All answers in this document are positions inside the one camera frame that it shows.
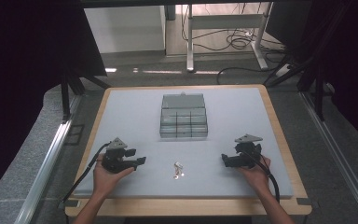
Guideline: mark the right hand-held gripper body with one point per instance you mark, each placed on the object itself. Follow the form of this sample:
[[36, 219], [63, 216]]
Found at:
[[250, 154]]

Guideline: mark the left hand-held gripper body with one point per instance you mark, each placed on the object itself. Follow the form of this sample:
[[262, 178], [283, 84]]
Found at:
[[114, 160]]

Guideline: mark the small metal parts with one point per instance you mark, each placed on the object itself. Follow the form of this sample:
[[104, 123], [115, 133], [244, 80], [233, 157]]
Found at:
[[178, 166]]

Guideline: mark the clear plastic compartment box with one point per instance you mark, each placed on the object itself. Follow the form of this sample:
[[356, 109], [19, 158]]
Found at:
[[183, 119]]

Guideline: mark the person's left hand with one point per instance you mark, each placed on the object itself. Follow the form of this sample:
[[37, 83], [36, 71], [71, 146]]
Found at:
[[103, 180]]

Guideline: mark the person's right hand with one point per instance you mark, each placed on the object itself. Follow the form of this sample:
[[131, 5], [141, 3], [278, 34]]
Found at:
[[258, 177]]

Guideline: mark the grey foam mat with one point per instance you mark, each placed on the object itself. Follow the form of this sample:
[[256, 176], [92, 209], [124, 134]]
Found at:
[[183, 149]]

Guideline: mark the black floor grate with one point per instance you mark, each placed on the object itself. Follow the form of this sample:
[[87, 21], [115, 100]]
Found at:
[[74, 134]]

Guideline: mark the black tripod stand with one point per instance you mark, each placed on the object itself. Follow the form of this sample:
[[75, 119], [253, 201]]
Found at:
[[70, 90], [310, 74]]

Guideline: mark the white power strip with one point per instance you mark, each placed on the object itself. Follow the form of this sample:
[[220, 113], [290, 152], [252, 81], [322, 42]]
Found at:
[[282, 70]]

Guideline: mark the white cabinet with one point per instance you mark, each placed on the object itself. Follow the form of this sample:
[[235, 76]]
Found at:
[[124, 29]]

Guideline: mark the dark curtain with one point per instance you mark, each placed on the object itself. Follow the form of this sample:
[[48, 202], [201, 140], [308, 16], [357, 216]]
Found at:
[[348, 62], [28, 62]]

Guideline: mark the aluminium rail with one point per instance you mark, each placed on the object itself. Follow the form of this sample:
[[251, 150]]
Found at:
[[43, 174], [338, 155]]

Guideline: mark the white metal desk frame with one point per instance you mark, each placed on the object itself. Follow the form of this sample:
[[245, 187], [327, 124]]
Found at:
[[227, 21]]

